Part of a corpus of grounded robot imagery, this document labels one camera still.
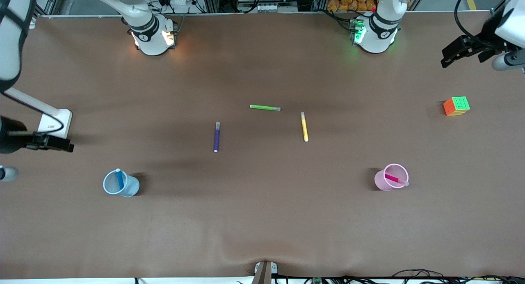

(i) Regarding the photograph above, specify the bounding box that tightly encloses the pink marker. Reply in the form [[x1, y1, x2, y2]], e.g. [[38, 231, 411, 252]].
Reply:
[[385, 174, 410, 187]]

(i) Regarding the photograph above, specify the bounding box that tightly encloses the white desk stand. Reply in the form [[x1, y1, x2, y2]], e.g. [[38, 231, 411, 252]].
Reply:
[[6, 87, 73, 139]]

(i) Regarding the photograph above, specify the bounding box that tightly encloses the colourful puzzle cube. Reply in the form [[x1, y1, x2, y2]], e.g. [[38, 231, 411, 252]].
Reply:
[[443, 96, 471, 117]]

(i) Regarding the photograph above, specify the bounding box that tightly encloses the light blue mesh cup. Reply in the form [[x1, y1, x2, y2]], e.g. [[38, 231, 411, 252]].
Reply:
[[103, 169, 140, 197]]

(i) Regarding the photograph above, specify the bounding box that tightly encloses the pile of orange items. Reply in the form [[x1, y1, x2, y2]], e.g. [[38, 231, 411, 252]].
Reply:
[[327, 0, 378, 12]]

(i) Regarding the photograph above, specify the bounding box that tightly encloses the pink mesh cup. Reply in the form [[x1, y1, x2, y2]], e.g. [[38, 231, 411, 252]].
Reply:
[[374, 163, 409, 192]]

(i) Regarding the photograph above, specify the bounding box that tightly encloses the grey equipment box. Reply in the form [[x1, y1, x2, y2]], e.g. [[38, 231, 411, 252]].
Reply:
[[237, 0, 302, 13]]

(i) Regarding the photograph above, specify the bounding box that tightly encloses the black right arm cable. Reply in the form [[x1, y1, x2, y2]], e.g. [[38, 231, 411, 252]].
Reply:
[[0, 90, 66, 133]]

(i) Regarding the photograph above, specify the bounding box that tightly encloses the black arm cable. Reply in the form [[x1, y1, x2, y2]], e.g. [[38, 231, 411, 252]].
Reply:
[[454, 0, 495, 42], [0, 90, 66, 133]]

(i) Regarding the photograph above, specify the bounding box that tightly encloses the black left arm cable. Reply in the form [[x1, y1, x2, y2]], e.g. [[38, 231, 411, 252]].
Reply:
[[454, 0, 495, 42]]

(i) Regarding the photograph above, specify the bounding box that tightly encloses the black cable bundle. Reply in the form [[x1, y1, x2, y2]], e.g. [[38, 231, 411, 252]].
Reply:
[[390, 269, 525, 284]]

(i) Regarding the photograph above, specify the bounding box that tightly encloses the metal table edge bracket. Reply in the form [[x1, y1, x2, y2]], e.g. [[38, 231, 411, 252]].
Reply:
[[252, 261, 278, 284]]

